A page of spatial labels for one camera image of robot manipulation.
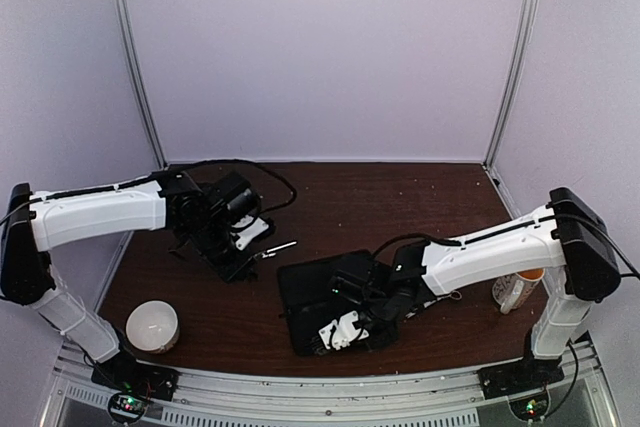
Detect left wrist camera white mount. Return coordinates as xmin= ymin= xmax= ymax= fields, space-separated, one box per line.
xmin=232 ymin=215 xmax=270 ymax=251

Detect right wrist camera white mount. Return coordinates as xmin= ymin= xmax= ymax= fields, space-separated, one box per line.
xmin=318 ymin=311 xmax=369 ymax=351

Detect right aluminium frame post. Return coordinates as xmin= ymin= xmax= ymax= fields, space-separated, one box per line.
xmin=483 ymin=0 xmax=539 ymax=171

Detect silver thinning shears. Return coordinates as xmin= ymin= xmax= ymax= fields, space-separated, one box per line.
xmin=253 ymin=240 xmax=298 ymax=260

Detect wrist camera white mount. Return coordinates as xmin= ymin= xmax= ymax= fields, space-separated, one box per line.
xmin=232 ymin=215 xmax=270 ymax=251
xmin=318 ymin=311 xmax=369 ymax=351

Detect white ceramic bowl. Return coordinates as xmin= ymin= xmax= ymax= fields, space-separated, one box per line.
xmin=125 ymin=300 xmax=180 ymax=354

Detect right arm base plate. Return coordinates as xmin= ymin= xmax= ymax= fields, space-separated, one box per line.
xmin=477 ymin=348 xmax=564 ymax=400

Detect aluminium frame post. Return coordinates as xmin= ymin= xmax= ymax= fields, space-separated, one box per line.
xmin=114 ymin=0 xmax=167 ymax=169
xmin=483 ymin=0 xmax=539 ymax=171

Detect white mug yellow inside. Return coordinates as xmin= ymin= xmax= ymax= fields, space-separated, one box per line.
xmin=491 ymin=269 xmax=545 ymax=315

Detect left aluminium frame post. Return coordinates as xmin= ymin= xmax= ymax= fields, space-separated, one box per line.
xmin=114 ymin=0 xmax=167 ymax=169

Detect left circuit board with leds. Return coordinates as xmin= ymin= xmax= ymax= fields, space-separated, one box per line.
xmin=107 ymin=392 xmax=150 ymax=424

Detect black zip tool case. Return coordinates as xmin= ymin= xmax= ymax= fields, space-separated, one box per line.
xmin=277 ymin=250 xmax=399 ymax=357

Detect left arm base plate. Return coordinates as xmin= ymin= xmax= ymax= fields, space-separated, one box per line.
xmin=91 ymin=350 xmax=179 ymax=401

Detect silver hair scissors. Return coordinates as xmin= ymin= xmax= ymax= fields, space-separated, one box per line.
xmin=405 ymin=291 xmax=462 ymax=319

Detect right circuit board with leds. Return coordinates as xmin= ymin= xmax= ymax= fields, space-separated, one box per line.
xmin=509 ymin=392 xmax=550 ymax=422

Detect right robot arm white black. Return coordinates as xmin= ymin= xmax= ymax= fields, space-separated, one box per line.
xmin=318 ymin=187 xmax=622 ymax=389

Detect aluminium front rail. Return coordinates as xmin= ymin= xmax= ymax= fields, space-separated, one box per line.
xmin=36 ymin=338 xmax=622 ymax=426

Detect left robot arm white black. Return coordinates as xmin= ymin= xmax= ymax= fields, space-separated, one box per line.
xmin=1 ymin=171 xmax=275 ymax=391

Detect circuit board with leds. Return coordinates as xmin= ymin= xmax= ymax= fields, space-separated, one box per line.
xmin=107 ymin=392 xmax=150 ymax=424
xmin=509 ymin=392 xmax=550 ymax=422

